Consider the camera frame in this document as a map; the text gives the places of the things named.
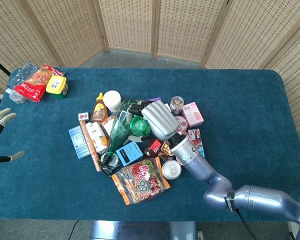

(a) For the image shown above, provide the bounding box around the silver drink can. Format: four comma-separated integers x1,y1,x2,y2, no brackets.
161,159,183,181

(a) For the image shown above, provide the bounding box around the blue red snack packet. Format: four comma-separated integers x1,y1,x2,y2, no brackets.
187,128,206,159

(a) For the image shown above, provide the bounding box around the light blue tissue packet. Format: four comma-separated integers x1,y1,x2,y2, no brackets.
67,125,92,160

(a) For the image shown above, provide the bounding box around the clear crumpled plastic bottle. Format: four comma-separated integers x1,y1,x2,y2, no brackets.
5,62,38,105

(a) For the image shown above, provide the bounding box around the small red box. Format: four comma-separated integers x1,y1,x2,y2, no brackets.
149,138,164,153

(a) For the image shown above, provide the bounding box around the black floor cable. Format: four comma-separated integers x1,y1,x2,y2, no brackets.
69,220,80,240

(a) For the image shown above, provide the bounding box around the black plastic wrapper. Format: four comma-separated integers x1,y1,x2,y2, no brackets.
99,162,120,177

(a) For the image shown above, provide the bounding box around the pink box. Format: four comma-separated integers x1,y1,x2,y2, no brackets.
181,101,205,128

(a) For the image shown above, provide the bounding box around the robot base blue-grey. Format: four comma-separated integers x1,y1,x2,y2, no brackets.
89,220,199,240

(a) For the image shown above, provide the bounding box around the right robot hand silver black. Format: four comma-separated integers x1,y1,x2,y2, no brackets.
127,99,180,144

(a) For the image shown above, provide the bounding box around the blue carpet table cover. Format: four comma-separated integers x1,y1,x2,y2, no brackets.
0,67,300,222

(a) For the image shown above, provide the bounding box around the blue box with black label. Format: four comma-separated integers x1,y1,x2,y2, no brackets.
115,141,144,167

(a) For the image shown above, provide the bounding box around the green tub with yellow lid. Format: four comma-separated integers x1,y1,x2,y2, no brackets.
45,75,69,99

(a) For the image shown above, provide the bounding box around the orange mixed snack bag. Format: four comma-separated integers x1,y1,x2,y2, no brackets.
110,156,171,206

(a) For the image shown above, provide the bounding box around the large dark green clear bottle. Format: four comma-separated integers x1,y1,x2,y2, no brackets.
105,98,142,156

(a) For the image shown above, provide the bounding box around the amber honey squeeze bottle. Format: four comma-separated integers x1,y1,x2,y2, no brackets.
90,92,110,124

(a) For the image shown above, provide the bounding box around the long brown stick packet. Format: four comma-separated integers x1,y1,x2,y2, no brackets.
78,119,103,173

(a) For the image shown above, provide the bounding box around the white green orange-print carton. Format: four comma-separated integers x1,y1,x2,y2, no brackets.
85,121,109,155

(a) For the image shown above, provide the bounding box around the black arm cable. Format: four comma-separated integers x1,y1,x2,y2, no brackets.
235,207,260,240

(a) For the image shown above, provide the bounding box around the white round jar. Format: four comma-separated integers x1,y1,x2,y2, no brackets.
102,90,122,115

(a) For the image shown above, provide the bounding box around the red snack bag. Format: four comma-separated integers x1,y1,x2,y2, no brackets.
13,63,66,103

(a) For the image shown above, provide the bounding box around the orange white small box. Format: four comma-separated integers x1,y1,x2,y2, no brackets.
100,114,117,137

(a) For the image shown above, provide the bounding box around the clear jar of nuts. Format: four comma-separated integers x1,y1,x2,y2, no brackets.
169,95,186,117

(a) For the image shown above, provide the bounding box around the wicker folding screen panel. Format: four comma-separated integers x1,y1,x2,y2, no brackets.
97,0,157,59
23,0,110,68
151,0,227,64
200,0,300,70
264,18,300,173
0,0,60,94

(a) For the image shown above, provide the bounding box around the round silver tin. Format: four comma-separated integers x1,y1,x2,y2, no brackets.
101,152,120,168

